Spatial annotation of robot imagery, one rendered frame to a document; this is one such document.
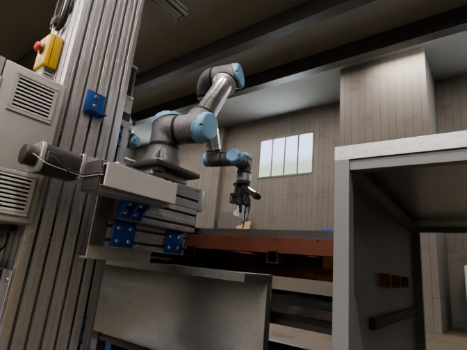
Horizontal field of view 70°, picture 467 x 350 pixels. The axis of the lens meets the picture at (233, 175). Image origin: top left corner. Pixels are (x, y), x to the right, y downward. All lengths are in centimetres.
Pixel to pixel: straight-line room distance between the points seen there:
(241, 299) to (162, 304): 45
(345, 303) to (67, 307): 88
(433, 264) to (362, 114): 304
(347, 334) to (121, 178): 72
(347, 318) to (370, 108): 655
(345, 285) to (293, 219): 790
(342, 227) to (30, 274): 94
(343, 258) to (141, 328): 116
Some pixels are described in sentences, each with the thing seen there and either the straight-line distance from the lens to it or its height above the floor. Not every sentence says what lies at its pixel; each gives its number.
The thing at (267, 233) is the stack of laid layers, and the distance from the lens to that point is 146.
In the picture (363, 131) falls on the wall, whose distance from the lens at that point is 715.
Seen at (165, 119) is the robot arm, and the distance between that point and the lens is 135.
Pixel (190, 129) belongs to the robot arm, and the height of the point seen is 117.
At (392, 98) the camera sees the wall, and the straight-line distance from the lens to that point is 727.
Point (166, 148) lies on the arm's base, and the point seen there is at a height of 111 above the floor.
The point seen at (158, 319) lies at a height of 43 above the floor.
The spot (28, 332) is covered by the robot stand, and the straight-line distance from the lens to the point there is 130.
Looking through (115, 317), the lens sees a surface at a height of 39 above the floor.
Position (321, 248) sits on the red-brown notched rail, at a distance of 131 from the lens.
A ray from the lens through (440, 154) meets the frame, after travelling 93.
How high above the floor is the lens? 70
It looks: 15 degrees up
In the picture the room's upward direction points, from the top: 5 degrees clockwise
